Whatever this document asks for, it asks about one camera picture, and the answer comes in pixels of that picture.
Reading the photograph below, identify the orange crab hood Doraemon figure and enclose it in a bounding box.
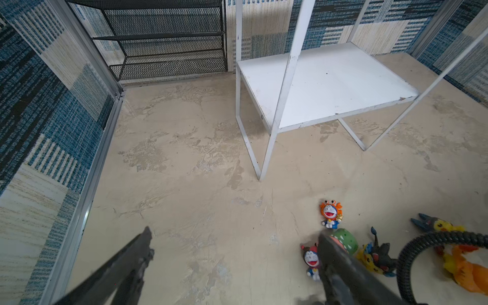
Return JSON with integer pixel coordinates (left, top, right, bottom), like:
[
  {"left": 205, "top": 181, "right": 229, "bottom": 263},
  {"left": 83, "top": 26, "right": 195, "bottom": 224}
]
[{"left": 320, "top": 200, "right": 343, "bottom": 230}]

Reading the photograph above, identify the pink green cactus figure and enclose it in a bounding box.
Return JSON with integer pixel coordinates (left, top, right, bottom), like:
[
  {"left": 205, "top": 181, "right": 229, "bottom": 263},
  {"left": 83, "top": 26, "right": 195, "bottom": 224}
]
[{"left": 330, "top": 229, "right": 358, "bottom": 255}]

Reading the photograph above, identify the red hat Doraemon figure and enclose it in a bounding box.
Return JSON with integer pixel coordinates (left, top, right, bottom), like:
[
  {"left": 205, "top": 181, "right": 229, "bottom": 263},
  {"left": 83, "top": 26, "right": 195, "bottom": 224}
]
[{"left": 301, "top": 244, "right": 320, "bottom": 281}]

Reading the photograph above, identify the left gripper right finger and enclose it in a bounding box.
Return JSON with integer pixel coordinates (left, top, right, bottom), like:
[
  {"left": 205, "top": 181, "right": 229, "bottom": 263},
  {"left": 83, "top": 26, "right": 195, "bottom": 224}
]
[{"left": 318, "top": 233, "right": 404, "bottom": 304}]

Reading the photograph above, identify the orange yellow Pokemon figure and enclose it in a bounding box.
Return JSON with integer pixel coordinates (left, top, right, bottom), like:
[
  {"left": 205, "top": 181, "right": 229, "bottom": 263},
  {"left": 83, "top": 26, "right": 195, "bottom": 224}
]
[{"left": 410, "top": 213, "right": 487, "bottom": 295}]

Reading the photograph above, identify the black blue Luxray figure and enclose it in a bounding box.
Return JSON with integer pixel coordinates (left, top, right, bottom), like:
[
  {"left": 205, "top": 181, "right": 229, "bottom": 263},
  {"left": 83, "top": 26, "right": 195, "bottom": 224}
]
[{"left": 356, "top": 227, "right": 397, "bottom": 278}]

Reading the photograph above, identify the black wire mesh rack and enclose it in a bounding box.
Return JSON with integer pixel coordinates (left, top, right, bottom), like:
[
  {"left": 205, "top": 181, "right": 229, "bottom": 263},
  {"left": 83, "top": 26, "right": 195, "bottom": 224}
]
[{"left": 67, "top": 1, "right": 228, "bottom": 83}]

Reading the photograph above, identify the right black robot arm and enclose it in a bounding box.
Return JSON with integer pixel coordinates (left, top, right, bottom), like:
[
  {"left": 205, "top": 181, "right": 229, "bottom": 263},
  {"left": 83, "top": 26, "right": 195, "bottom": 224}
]
[{"left": 397, "top": 231, "right": 487, "bottom": 304}]

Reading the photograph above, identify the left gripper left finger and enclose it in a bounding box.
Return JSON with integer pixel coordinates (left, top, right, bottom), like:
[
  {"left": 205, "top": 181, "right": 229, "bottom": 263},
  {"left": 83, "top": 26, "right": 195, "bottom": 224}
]
[{"left": 57, "top": 227, "right": 155, "bottom": 305}]

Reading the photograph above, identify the white two-tier shelf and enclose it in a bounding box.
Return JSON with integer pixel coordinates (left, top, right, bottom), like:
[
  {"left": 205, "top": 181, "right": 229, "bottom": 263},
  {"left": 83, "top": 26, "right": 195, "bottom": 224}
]
[{"left": 224, "top": 1, "right": 487, "bottom": 179}]

